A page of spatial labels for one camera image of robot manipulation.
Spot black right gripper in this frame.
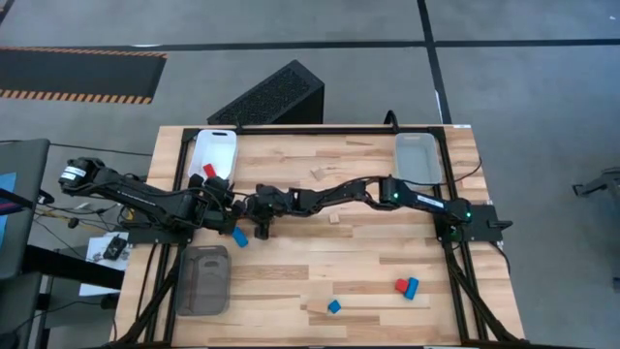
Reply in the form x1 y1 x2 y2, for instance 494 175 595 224
241 182 307 240

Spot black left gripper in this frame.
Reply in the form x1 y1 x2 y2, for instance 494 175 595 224
187 173 238 219

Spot white plastic bin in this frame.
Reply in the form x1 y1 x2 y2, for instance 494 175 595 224
187 128 239 186

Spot smoky grey plastic bin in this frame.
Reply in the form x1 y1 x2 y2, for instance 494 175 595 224
174 244 232 317

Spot black perforated computer case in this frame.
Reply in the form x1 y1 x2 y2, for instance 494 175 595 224
206 59 326 127

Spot black handheld controller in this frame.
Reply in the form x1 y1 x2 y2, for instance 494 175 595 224
103 235 128 262

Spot white papers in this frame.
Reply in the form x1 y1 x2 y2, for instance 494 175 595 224
78 231 131 298

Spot black desk beam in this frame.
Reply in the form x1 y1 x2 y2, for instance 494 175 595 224
21 244 126 292

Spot clear plastic bin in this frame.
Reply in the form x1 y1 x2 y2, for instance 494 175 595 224
393 132 444 187

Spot black hazard-striped floor mat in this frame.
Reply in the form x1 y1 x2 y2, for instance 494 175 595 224
0 46 169 106

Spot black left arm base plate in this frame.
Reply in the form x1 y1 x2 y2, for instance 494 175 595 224
126 226 195 245

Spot black table frame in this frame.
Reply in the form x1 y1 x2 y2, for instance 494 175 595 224
104 124 534 349

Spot floor cable bundle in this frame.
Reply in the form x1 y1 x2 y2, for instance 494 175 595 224
33 201 132 232

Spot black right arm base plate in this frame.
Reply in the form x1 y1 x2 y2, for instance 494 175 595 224
434 203 513 242

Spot thin black table cable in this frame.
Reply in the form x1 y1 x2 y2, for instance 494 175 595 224
452 157 484 186

